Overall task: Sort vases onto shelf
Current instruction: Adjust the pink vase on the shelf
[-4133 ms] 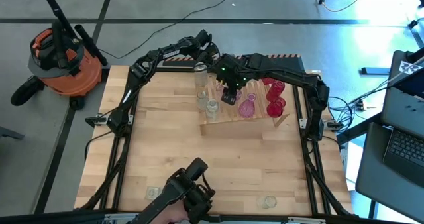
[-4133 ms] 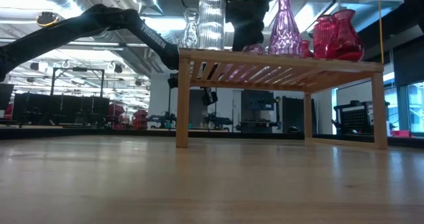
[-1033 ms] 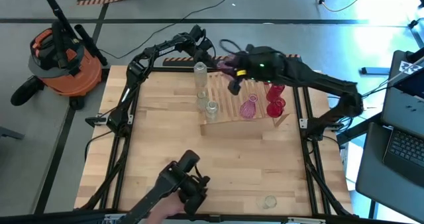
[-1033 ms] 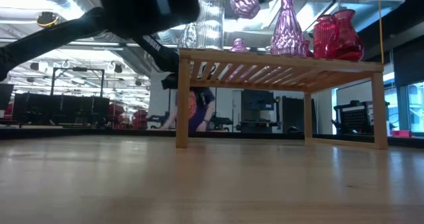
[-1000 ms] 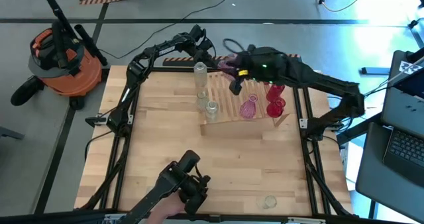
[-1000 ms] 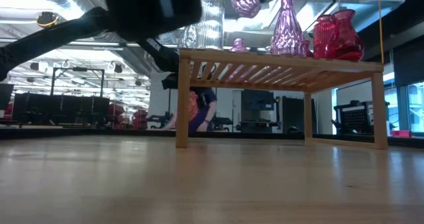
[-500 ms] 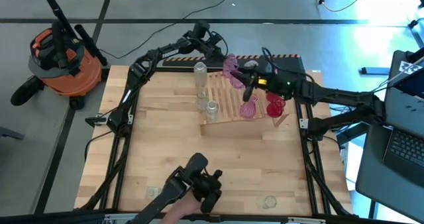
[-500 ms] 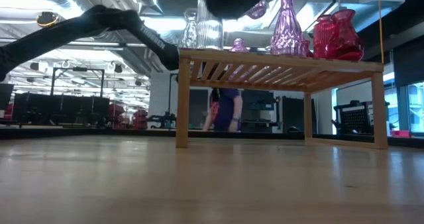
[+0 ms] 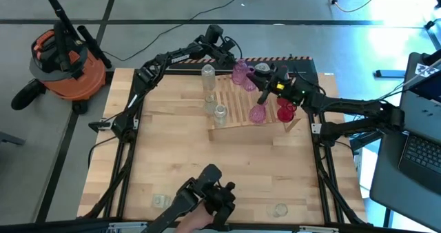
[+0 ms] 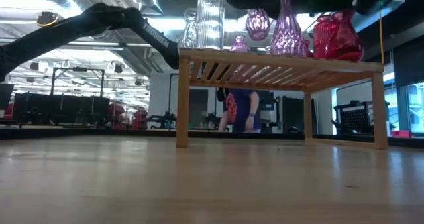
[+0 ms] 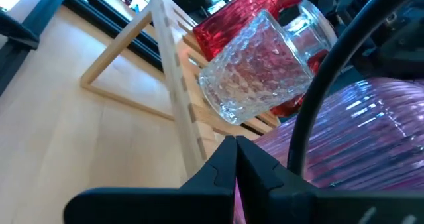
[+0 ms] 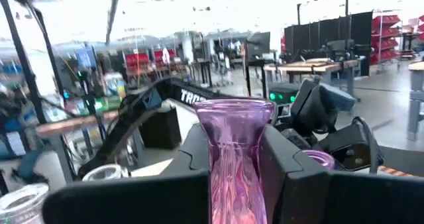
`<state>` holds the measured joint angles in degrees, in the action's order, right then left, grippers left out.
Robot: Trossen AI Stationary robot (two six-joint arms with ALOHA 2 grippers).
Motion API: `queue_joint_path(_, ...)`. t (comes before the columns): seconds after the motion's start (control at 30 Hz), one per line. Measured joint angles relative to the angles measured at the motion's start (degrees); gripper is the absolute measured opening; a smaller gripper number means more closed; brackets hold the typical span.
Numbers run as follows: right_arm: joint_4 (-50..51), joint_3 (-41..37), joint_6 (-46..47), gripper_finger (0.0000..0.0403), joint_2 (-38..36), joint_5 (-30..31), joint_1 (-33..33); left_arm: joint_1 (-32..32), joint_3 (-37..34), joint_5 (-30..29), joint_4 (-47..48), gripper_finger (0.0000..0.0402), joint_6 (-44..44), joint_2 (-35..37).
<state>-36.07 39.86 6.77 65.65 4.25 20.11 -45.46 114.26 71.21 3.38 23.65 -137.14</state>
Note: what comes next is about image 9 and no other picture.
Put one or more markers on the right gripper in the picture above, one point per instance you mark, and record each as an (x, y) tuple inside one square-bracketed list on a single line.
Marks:
[(289, 88)]

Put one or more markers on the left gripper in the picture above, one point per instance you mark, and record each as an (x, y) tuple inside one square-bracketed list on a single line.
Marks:
[(217, 47)]

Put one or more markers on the pink ribbed jar vase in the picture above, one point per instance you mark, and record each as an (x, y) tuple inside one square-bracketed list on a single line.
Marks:
[(240, 72)]

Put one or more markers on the pink fluted vase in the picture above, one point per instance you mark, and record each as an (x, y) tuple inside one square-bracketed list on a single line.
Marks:
[(258, 115)]

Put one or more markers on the red round bulb vase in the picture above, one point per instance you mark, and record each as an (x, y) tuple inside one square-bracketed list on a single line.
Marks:
[(285, 116)]

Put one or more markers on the clear tall bottle vase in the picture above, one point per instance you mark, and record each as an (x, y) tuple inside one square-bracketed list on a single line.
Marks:
[(208, 78)]

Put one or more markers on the wooden slatted shelf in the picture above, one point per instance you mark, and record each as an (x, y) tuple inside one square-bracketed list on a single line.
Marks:
[(234, 102)]

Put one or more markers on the clear ribbed vase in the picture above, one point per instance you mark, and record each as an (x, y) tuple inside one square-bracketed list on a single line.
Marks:
[(220, 117)]

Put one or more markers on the clear small vase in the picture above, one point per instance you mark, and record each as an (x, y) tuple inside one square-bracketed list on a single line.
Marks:
[(210, 105)]

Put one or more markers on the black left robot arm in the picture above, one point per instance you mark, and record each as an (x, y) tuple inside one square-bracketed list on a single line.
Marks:
[(151, 67)]

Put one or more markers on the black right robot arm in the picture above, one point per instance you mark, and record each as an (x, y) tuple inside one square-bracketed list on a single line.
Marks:
[(355, 105)]

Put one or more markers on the black mat orange-striped edge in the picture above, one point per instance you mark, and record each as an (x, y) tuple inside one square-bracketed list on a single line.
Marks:
[(303, 65)]

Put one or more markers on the clear flared vase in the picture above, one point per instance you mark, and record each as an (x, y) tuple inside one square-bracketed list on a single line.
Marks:
[(280, 210)]

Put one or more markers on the white box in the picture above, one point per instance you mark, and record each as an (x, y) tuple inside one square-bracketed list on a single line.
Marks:
[(368, 167)]

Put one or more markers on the black vacuum wand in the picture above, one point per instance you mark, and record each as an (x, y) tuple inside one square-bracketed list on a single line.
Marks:
[(93, 45)]

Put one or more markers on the person's hand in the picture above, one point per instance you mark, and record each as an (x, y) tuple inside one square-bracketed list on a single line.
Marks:
[(194, 222)]

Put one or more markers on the clear square vase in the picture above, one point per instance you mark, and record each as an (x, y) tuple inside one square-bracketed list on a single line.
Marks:
[(160, 201)]

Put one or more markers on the orange shop vacuum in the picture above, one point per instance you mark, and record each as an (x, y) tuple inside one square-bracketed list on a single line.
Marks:
[(82, 78)]

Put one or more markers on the black device white sticker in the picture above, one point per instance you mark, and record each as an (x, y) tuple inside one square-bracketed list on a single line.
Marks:
[(425, 84)]

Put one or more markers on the laptop computer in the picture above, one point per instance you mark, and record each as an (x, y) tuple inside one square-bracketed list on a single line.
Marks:
[(396, 195)]

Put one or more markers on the dark grey laptop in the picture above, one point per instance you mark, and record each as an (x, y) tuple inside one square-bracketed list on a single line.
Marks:
[(422, 157)]

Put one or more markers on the black stand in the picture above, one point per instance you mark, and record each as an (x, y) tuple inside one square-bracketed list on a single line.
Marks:
[(430, 25)]

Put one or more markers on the black pole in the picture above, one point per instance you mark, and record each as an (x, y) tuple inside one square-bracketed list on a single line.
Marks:
[(56, 5)]

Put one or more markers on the grey furniture leg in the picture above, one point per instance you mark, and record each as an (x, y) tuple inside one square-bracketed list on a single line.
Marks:
[(12, 139)]

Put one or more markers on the black aluminium table frame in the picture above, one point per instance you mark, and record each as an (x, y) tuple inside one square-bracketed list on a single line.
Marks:
[(262, 227)]

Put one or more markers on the silver frame bracket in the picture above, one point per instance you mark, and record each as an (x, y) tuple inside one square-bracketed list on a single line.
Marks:
[(127, 225), (318, 230)]

